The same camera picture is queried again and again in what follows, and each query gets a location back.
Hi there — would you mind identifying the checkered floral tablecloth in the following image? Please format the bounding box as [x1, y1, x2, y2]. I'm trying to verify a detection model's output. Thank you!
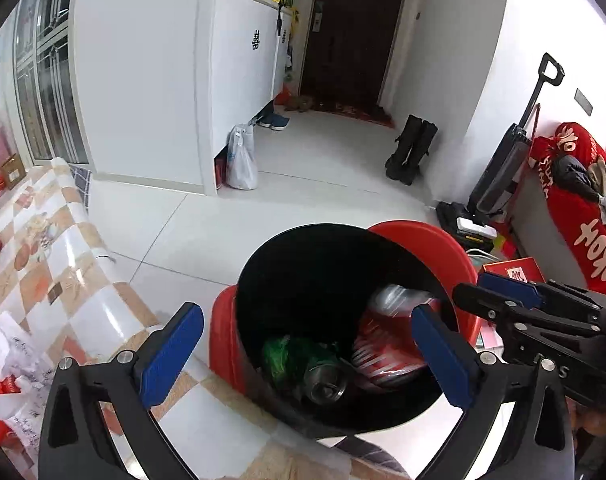
[0, 156, 344, 480]

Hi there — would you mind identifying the white plastic bag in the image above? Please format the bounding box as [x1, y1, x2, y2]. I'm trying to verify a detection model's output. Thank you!
[226, 123, 259, 191]

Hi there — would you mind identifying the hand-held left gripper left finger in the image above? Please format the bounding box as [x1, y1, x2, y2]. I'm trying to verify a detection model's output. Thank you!
[38, 302, 204, 480]

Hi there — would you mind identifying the red patterned doormat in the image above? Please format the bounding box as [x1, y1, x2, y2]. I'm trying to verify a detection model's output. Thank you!
[327, 102, 394, 129]

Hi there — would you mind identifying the black boot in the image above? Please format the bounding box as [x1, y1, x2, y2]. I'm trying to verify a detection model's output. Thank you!
[408, 120, 439, 184]
[385, 114, 424, 182]

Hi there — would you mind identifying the white hallway cabinet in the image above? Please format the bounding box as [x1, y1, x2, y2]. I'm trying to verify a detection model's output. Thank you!
[69, 0, 298, 196]

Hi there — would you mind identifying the dark brown entrance door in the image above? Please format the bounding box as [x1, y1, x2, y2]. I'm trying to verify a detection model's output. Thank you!
[300, 0, 412, 112]

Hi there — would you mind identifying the blue shoe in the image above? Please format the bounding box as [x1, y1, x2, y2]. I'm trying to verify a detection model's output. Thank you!
[257, 112, 290, 132]

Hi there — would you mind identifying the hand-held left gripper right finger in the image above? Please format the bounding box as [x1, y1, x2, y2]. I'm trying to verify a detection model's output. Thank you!
[411, 304, 574, 480]

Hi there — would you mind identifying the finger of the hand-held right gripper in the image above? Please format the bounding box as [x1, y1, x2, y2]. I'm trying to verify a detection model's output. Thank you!
[477, 271, 606, 312]
[453, 282, 604, 340]

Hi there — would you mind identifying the brown cardboard box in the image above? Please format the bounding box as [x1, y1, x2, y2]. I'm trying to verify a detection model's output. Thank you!
[0, 153, 28, 189]

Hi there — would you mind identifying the black round trash bin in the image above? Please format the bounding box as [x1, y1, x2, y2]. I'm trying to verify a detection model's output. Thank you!
[234, 225, 460, 437]

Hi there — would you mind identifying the crushed green drink can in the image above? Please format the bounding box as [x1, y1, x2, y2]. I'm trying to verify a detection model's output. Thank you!
[262, 336, 350, 405]

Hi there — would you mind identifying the crumpled white printed paper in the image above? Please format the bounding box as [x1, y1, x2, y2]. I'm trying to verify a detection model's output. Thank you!
[0, 310, 51, 463]

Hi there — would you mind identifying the red bag with white print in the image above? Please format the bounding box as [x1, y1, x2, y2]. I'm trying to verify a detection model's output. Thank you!
[527, 121, 606, 297]

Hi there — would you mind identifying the red flat box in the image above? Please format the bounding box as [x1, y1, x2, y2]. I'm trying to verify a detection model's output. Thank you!
[482, 257, 547, 285]

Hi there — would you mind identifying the crushed red drink can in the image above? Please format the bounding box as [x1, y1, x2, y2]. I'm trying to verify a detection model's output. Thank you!
[352, 305, 442, 387]

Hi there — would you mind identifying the upright vacuum cleaner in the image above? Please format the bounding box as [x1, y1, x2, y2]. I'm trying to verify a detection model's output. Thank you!
[437, 52, 566, 243]

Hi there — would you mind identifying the glass sliding door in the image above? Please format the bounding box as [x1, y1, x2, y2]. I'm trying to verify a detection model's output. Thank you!
[10, 0, 90, 165]

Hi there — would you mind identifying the red plastic stool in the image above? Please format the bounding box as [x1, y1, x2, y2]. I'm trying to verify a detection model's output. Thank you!
[209, 220, 480, 397]

